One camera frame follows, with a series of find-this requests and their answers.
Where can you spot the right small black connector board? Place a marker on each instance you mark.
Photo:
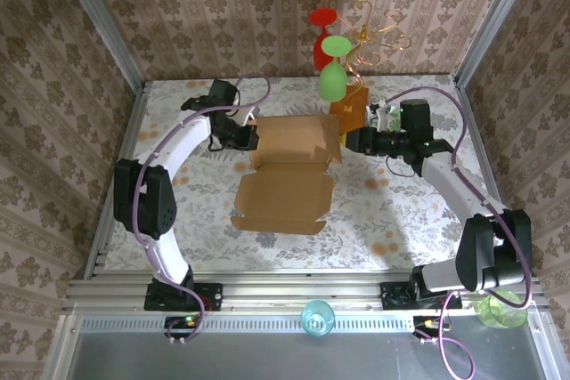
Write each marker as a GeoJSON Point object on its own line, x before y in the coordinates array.
{"type": "Point", "coordinates": [427, 324]}

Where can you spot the small black connector board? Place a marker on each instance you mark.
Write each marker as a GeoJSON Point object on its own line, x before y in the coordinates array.
{"type": "Point", "coordinates": [427, 324]}
{"type": "Point", "coordinates": [182, 324]}

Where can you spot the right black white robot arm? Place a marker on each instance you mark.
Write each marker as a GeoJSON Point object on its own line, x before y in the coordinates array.
{"type": "Point", "coordinates": [445, 180]}

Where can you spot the blue plastic cup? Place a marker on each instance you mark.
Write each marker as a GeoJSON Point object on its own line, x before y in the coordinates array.
{"type": "Point", "coordinates": [317, 318]}

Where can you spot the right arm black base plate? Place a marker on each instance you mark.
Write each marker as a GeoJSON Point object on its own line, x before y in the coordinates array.
{"type": "Point", "coordinates": [394, 297]}

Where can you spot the aluminium table edge rail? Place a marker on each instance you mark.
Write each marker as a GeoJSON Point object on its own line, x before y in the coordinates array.
{"type": "Point", "coordinates": [483, 148]}
{"type": "Point", "coordinates": [107, 220]}

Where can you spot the green plastic cup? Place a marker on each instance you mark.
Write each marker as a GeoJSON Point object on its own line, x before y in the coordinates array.
{"type": "Point", "coordinates": [499, 315]}

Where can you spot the green wine glass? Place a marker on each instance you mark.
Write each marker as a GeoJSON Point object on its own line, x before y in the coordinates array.
{"type": "Point", "coordinates": [333, 79]}

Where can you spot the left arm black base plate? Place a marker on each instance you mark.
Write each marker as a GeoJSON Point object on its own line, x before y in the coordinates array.
{"type": "Point", "coordinates": [209, 297]}

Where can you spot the left small black connector board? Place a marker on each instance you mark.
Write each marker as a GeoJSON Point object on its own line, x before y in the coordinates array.
{"type": "Point", "coordinates": [182, 324]}

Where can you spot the red wine glass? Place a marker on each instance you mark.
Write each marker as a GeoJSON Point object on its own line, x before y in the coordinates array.
{"type": "Point", "coordinates": [320, 48]}

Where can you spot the brown cardboard paper box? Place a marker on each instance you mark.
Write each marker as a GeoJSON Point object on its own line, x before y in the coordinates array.
{"type": "Point", "coordinates": [285, 193]}

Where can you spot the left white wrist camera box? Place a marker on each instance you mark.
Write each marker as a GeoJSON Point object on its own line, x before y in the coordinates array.
{"type": "Point", "coordinates": [250, 115]}

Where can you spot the perforated grey metal panel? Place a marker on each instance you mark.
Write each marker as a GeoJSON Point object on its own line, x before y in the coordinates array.
{"type": "Point", "coordinates": [267, 353]}

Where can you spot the aluminium mounting rail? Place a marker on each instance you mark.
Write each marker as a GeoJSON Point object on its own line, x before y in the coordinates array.
{"type": "Point", "coordinates": [303, 288]}

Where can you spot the aluminium frame post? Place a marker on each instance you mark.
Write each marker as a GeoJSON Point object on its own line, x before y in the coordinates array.
{"type": "Point", "coordinates": [494, 19]}
{"type": "Point", "coordinates": [102, 24]}

